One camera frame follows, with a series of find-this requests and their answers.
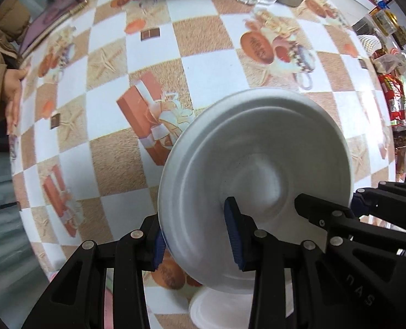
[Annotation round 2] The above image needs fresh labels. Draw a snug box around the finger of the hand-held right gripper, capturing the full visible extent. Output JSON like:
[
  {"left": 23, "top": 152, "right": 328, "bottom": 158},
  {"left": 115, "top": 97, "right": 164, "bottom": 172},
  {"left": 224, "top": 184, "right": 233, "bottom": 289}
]
[
  {"left": 294, "top": 194, "right": 406, "bottom": 257},
  {"left": 352, "top": 181, "right": 406, "bottom": 220}
]

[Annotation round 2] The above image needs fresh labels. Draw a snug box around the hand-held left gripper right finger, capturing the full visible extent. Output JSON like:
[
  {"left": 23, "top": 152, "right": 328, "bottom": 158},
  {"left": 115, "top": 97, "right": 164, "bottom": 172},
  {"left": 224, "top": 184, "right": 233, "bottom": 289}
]
[{"left": 224, "top": 196, "right": 337, "bottom": 329}]

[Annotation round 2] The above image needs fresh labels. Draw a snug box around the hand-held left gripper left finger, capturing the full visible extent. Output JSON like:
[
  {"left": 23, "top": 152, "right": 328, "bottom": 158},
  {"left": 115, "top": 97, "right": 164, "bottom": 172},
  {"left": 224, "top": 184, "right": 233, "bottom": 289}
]
[{"left": 20, "top": 212, "right": 167, "bottom": 329}]

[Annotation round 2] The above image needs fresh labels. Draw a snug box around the white foam bowl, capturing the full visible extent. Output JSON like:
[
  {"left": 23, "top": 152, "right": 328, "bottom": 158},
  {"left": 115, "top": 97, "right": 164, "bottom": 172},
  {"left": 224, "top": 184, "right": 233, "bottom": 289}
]
[
  {"left": 188, "top": 283, "right": 294, "bottom": 329},
  {"left": 158, "top": 88, "right": 355, "bottom": 295}
]

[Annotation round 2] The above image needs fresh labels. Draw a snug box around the red snack packet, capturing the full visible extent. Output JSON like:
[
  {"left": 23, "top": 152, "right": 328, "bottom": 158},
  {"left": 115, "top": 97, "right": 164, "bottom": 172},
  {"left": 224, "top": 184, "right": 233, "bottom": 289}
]
[{"left": 378, "top": 73, "right": 405, "bottom": 122}]

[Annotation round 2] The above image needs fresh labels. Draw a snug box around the white foam fruit net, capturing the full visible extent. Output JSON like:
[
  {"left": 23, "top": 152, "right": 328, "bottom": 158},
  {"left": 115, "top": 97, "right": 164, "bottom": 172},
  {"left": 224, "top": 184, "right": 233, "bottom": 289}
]
[{"left": 357, "top": 33, "right": 383, "bottom": 55}]

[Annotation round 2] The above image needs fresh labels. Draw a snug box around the printed checkered tablecloth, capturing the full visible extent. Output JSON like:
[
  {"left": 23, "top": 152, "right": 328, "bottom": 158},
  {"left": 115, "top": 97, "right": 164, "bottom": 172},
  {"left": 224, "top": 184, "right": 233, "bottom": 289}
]
[{"left": 9, "top": 0, "right": 400, "bottom": 329}]

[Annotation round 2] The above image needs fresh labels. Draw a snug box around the yellow snack packet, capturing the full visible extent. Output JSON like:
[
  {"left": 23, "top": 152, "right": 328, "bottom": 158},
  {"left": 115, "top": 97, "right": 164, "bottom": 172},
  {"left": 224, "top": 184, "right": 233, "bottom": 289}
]
[{"left": 371, "top": 8, "right": 400, "bottom": 36}]

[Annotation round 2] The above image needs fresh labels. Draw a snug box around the dark tablet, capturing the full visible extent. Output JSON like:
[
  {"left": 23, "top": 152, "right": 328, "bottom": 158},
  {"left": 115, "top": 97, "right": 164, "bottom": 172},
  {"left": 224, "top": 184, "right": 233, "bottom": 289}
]
[{"left": 20, "top": 0, "right": 94, "bottom": 59}]

